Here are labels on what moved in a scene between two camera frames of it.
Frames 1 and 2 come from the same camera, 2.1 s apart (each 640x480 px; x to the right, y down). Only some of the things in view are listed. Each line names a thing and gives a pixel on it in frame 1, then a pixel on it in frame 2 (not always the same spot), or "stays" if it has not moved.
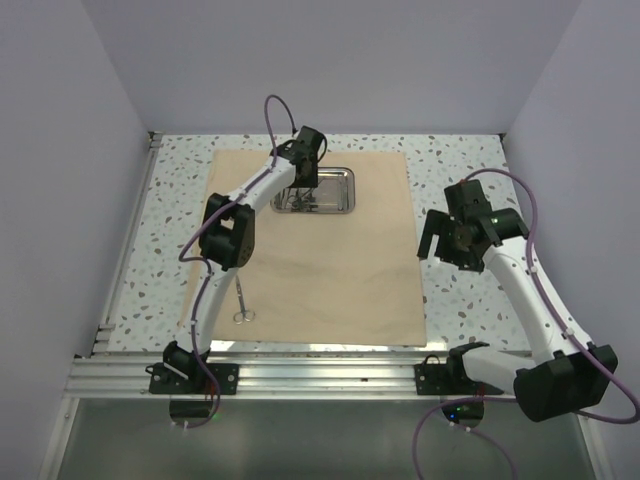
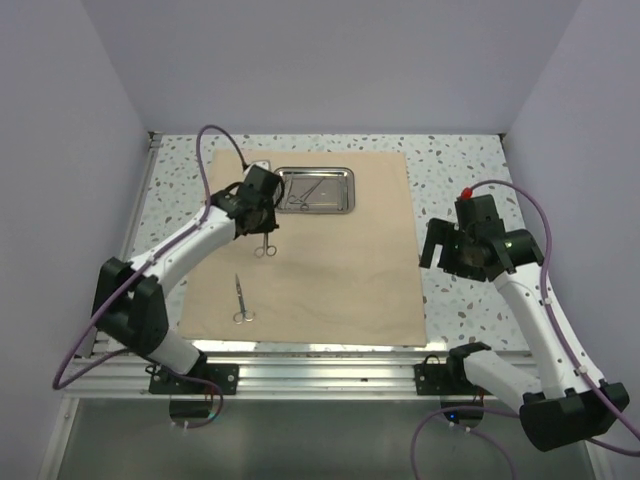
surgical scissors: [304, 205] to [269, 250]
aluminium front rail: [334, 376] stays
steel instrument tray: [335, 194] stays
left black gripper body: [311, 180] to [267, 221]
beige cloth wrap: [326, 279] stays
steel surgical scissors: [243, 315] stays
